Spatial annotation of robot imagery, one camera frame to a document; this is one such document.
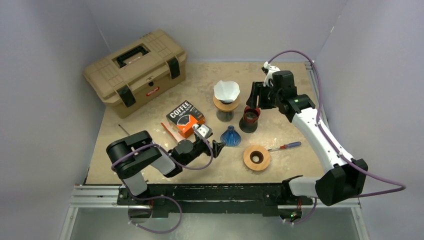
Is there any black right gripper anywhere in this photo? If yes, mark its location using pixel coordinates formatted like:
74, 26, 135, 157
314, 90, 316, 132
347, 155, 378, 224
247, 81, 283, 109

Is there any wooden dripper ring holder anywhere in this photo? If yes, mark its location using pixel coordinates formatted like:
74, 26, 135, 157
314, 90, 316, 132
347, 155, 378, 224
212, 95, 241, 113

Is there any dark carafe with red rim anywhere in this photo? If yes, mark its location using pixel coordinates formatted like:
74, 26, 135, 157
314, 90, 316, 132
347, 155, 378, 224
239, 106, 261, 133

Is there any white paper coffee filter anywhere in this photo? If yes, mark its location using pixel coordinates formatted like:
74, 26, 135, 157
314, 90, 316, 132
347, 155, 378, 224
213, 80, 241, 104

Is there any clear glass carafe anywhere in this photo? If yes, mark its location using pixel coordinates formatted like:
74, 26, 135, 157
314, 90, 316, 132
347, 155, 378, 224
216, 109, 234, 122

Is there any black orange coffee filter box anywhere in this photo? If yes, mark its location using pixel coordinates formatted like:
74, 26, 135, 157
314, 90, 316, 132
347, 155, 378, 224
165, 100, 206, 139

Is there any blue glass dripper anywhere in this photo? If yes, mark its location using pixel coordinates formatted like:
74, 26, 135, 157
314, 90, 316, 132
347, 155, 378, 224
220, 125, 242, 147

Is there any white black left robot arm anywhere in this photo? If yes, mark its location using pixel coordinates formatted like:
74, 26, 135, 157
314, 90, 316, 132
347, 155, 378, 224
106, 130, 226, 205

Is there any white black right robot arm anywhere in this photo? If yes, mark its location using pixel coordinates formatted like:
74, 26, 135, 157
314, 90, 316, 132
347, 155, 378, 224
246, 70, 368, 206

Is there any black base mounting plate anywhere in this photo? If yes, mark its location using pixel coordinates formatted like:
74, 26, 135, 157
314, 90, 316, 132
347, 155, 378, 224
117, 182, 313, 218

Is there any tan plastic toolbox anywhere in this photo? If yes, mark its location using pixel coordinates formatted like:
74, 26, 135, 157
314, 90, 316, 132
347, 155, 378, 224
82, 29, 188, 119

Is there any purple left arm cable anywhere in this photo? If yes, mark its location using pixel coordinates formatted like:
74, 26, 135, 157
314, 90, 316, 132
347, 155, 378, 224
110, 127, 215, 200

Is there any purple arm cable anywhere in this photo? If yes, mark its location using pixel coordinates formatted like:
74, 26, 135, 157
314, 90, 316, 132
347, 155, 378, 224
268, 49, 407, 199
110, 127, 215, 200

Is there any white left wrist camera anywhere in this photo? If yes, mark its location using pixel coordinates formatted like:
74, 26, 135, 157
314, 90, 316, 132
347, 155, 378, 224
192, 123, 213, 139

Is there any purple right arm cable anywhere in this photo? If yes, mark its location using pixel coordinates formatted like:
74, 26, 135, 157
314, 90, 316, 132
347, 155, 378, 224
268, 49, 407, 199

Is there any red handled screwdriver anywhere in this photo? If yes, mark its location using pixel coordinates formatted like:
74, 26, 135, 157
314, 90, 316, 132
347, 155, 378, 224
267, 141, 302, 152

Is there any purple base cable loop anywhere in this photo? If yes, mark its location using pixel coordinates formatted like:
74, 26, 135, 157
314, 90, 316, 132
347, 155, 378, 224
127, 195, 184, 235

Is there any aluminium frame rail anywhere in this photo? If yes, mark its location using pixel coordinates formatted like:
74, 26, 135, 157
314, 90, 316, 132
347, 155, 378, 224
59, 185, 370, 240

